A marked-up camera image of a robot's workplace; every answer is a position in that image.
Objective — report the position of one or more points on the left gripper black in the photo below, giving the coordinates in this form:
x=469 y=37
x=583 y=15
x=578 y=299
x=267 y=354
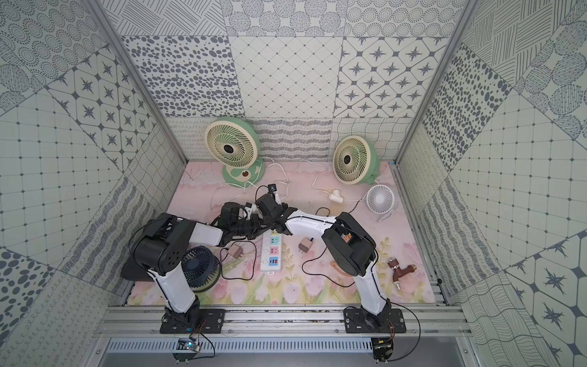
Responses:
x=250 y=225

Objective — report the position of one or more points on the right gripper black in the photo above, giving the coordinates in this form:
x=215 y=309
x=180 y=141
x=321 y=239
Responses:
x=266 y=218

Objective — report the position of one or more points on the pink USB charger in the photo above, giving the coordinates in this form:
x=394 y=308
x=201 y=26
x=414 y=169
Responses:
x=235 y=251
x=305 y=245

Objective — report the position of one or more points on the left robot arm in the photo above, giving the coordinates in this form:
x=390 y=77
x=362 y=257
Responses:
x=159 y=247

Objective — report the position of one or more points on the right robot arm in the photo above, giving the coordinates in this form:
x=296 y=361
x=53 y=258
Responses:
x=351 y=247

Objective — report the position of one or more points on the white power strip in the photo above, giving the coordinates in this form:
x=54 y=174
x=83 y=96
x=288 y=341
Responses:
x=271 y=252

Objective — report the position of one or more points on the dark blue desk fan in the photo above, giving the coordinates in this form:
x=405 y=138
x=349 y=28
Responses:
x=201 y=268

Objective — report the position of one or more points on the orange handheld fan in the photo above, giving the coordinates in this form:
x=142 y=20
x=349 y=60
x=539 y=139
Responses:
x=338 y=269

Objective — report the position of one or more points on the large green fan with face base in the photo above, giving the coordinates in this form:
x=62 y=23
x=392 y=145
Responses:
x=235 y=144

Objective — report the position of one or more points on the green cream desk fan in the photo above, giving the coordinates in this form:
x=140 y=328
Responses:
x=355 y=161

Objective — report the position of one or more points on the small white desk fan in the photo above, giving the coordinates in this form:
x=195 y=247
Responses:
x=381 y=199

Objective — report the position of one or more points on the white plug adapter on table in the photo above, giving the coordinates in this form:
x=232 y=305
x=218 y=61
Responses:
x=336 y=196

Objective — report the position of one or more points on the black box at left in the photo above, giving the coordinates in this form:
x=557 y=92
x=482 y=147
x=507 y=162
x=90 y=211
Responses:
x=133 y=271

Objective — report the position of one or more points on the left controller board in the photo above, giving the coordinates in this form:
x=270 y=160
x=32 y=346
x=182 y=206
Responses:
x=186 y=350

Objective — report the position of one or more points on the controller board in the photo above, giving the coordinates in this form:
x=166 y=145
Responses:
x=382 y=349
x=186 y=350

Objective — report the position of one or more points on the right controller board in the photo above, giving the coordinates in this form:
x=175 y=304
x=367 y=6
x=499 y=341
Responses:
x=382 y=349

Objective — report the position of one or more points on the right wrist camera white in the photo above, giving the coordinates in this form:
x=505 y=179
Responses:
x=273 y=190

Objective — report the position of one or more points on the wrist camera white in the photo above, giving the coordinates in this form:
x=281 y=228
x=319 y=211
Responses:
x=273 y=190
x=250 y=209

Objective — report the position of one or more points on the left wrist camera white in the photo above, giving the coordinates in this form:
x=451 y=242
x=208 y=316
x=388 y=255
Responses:
x=250 y=209

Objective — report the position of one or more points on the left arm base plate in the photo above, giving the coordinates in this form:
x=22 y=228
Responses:
x=192 y=320

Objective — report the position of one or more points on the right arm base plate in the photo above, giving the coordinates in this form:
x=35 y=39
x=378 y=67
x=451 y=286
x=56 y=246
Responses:
x=358 y=320

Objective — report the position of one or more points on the aluminium rail frame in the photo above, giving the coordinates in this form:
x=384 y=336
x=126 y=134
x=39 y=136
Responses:
x=281 y=321

